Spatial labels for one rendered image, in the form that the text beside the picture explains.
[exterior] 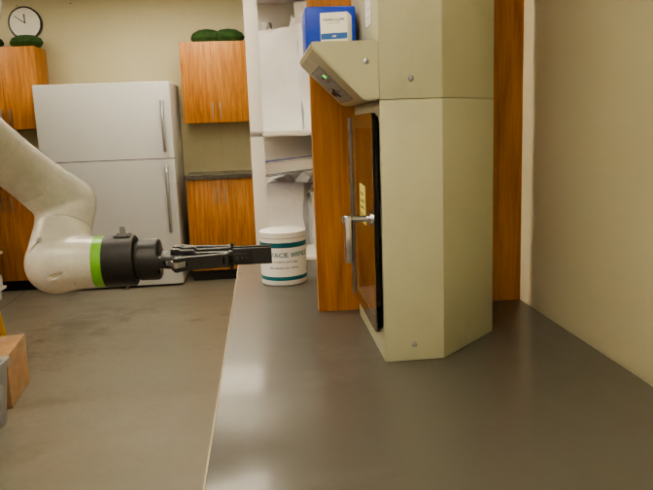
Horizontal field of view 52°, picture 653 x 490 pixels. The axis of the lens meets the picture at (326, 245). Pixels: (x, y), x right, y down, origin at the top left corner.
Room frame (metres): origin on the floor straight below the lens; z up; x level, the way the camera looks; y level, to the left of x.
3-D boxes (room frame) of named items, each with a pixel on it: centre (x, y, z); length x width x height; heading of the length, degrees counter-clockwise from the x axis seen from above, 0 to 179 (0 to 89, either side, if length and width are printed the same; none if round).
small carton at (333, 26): (1.29, -0.03, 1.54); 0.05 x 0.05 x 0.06; 79
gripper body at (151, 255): (1.20, 0.29, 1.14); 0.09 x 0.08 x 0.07; 95
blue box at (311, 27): (1.43, -0.02, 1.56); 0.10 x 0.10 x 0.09; 5
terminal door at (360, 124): (1.34, -0.08, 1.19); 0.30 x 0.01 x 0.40; 5
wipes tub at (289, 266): (1.88, 0.12, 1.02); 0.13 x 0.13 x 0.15
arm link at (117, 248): (1.20, 0.37, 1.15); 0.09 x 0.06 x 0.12; 5
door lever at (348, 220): (1.23, -0.06, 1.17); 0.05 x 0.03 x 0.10; 95
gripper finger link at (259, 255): (1.21, 0.14, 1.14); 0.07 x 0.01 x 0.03; 95
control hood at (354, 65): (1.34, -0.03, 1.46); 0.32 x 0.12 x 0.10; 5
